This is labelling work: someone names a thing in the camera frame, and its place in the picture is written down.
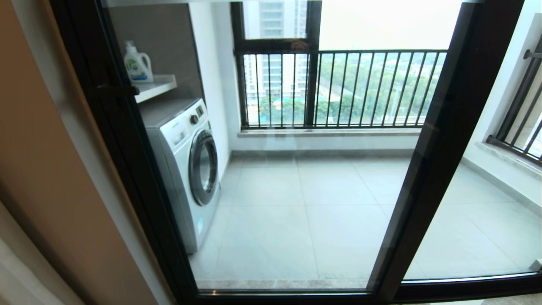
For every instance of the white wall shelf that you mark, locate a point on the white wall shelf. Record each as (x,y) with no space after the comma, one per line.
(156,87)

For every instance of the grey stone window sill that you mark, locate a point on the grey stone window sill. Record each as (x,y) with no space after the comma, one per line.
(330,132)
(504,157)

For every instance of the black outer door frame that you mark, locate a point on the black outer door frame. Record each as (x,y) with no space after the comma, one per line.
(106,127)

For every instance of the black window frame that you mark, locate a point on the black window frame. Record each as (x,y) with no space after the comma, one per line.
(312,84)

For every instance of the white front-load washing machine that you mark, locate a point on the white front-load washing machine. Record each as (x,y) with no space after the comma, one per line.
(182,169)

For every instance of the white detergent bottle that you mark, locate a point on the white detergent bottle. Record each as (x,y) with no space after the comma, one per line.
(137,67)

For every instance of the dark grey cabinet panel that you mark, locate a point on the dark grey cabinet panel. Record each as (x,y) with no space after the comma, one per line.
(169,38)

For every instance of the black framed sliding glass door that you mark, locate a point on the black framed sliding glass door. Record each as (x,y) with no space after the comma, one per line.
(476,80)

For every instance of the black balcony railing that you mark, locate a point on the black balcony railing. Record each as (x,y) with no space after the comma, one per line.
(360,52)

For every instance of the black framed fixed glass door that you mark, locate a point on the black framed fixed glass door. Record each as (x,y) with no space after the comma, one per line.
(487,216)

